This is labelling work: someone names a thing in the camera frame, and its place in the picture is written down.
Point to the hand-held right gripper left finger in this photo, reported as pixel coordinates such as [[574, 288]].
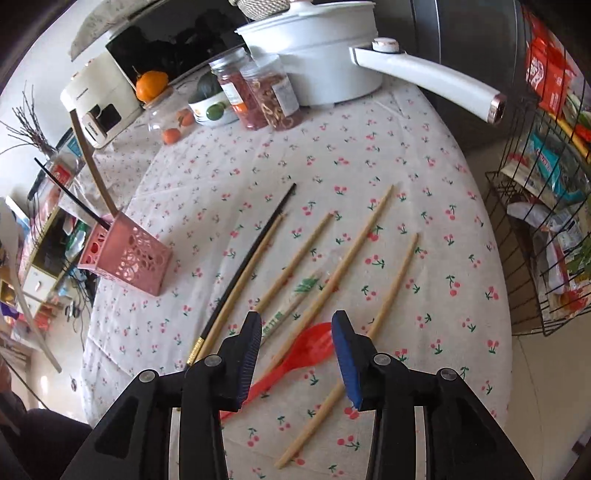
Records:
[[249, 355]]

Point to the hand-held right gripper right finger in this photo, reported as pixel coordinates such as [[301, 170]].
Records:
[[346, 360]]

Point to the red plastic spoon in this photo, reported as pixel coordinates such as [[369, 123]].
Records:
[[309, 346]]

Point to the black chopstick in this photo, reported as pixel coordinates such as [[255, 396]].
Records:
[[226, 295], [69, 194]]

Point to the disposable chopsticks packet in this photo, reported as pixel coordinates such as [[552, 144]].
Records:
[[295, 300]]

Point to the pink perforated utensil holder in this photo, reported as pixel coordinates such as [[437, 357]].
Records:
[[138, 258]]

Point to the cherry print tablecloth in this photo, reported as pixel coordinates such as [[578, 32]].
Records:
[[277, 184]]

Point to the person's leg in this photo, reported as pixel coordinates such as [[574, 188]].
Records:
[[41, 443]]

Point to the small orange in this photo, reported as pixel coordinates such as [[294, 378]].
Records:
[[171, 135], [186, 118]]

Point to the cherry print side table cloth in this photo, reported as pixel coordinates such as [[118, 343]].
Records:
[[124, 157]]

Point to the white bowl with fruit print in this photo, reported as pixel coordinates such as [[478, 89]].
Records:
[[212, 113]]

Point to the glass jar with wooden lid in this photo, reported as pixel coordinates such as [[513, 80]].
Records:
[[159, 120]]

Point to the jar of dried fruit rings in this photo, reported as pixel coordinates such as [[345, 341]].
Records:
[[277, 99]]

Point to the jar of red dried fruit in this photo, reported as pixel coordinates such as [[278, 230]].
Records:
[[240, 97]]

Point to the red label jar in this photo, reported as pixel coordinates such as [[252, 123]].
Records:
[[57, 177]]

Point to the blue label clear container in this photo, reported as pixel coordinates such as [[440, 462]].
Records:
[[74, 147]]

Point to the dark green squash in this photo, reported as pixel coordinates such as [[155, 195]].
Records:
[[210, 85]]

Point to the blue and white packet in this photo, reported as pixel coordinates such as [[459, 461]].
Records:
[[540, 161]]

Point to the large orange with stem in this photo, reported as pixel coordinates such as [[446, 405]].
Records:
[[151, 86]]

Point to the cream air fryer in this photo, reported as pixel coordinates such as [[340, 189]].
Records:
[[87, 97]]

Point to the glass vase with twigs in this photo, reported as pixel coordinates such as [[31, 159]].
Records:
[[27, 131]]

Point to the black and white microwave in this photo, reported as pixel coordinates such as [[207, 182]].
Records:
[[175, 41]]

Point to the grey refrigerator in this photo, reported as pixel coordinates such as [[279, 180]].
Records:
[[461, 37]]

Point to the red snack packet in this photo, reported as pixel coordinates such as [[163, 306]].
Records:
[[545, 69]]

